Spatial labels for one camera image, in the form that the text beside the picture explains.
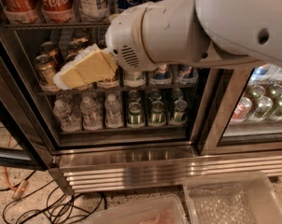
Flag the red coke can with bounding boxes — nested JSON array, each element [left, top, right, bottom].
[[5, 0, 38, 23], [42, 0, 75, 23]]

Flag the right green can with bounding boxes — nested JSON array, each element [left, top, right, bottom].
[[170, 99, 188, 124]]

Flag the right clear plastic bin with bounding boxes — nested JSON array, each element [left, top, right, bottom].
[[183, 172, 282, 224]]

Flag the clear plastic bin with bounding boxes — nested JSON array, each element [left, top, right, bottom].
[[183, 172, 282, 224], [84, 194, 189, 224]]

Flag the right water bottle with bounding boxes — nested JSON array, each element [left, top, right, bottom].
[[105, 93, 123, 128]]

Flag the gold can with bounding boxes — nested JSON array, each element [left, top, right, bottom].
[[66, 41, 84, 54], [97, 78, 120, 89], [35, 54, 60, 91], [40, 41, 63, 70]]

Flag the right red bull can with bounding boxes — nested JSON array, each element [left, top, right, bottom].
[[176, 64, 198, 84]]

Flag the middle water bottle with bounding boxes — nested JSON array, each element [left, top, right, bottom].
[[80, 96, 102, 131]]

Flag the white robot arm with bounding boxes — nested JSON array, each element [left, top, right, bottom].
[[53, 0, 282, 91]]

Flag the green can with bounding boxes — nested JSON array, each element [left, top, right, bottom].
[[148, 101, 165, 127], [170, 99, 188, 124], [127, 102, 145, 128]]

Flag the red bull can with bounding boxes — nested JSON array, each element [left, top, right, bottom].
[[150, 64, 172, 85], [176, 64, 198, 84]]

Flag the middle green can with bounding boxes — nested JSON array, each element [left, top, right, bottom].
[[148, 101, 165, 127]]

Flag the left red bull can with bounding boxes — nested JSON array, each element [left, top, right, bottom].
[[150, 64, 172, 85]]

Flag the stainless steel fridge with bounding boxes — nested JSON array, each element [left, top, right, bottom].
[[0, 0, 282, 195]]

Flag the water bottle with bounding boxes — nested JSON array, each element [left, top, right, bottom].
[[80, 96, 102, 131], [53, 99, 81, 133], [105, 93, 123, 128]]

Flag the left clear plastic bin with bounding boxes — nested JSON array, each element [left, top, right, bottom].
[[84, 194, 189, 224]]

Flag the orange extension cord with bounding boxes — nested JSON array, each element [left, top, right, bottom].
[[2, 133, 30, 201]]

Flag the white lacroix can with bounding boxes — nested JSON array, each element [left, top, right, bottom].
[[124, 71, 146, 87]]

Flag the left water bottle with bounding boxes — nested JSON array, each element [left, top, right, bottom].
[[53, 99, 81, 133]]

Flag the front left gold can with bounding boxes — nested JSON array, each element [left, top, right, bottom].
[[35, 54, 60, 91]]

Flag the red can right compartment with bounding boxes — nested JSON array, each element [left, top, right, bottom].
[[231, 97, 252, 122]]

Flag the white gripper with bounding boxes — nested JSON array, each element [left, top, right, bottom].
[[52, 4, 157, 91]]

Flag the back left gold can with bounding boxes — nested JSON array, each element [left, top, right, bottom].
[[40, 41, 63, 70]]

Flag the black cables on floor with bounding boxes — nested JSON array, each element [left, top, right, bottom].
[[0, 168, 108, 224]]

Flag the white black labelled can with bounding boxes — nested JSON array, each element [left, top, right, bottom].
[[79, 0, 109, 21]]

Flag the left green can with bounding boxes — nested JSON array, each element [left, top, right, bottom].
[[127, 102, 145, 128]]

